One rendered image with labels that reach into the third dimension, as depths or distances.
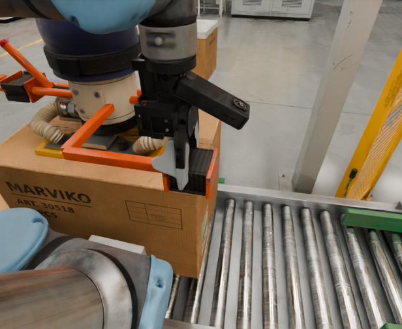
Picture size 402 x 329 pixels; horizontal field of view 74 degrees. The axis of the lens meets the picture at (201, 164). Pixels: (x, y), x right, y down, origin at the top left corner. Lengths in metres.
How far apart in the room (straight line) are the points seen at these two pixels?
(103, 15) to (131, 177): 0.49
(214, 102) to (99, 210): 0.52
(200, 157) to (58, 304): 0.33
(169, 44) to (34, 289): 0.28
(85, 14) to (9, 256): 0.25
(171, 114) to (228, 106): 0.08
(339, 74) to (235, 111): 1.38
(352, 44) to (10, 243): 1.63
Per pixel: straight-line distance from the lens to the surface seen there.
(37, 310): 0.20
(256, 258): 1.23
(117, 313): 0.27
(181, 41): 0.36
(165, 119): 0.41
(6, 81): 0.95
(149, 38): 0.37
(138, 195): 0.69
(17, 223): 0.39
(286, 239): 1.25
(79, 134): 0.62
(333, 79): 1.74
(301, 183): 2.16
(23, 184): 0.89
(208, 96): 0.38
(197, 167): 0.46
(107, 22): 0.24
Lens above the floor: 1.52
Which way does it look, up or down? 39 degrees down
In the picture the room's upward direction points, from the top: straight up
